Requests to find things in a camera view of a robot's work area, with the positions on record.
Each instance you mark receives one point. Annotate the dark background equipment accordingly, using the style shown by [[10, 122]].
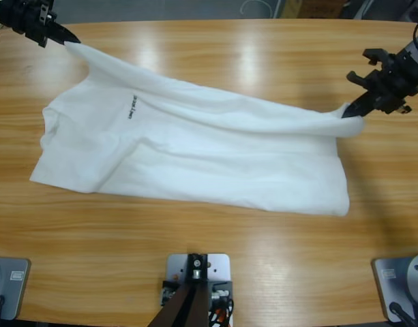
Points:
[[382, 10]]

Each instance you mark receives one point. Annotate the white t-shirt with black logo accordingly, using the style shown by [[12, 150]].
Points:
[[212, 160]]

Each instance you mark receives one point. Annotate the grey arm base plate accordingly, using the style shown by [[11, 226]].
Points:
[[14, 282], [387, 282]]

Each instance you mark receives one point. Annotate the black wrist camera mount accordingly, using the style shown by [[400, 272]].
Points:
[[375, 54]]

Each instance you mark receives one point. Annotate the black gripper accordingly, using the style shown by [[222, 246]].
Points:
[[389, 88], [24, 17]]

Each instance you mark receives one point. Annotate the round grey base disc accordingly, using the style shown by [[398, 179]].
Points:
[[416, 276]]

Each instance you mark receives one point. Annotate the brown cardboard box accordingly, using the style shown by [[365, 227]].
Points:
[[314, 8]]

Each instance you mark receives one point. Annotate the dark camera post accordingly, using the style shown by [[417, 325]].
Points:
[[191, 303]]

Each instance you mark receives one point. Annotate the white mounting block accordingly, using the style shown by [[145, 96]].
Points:
[[219, 265]]

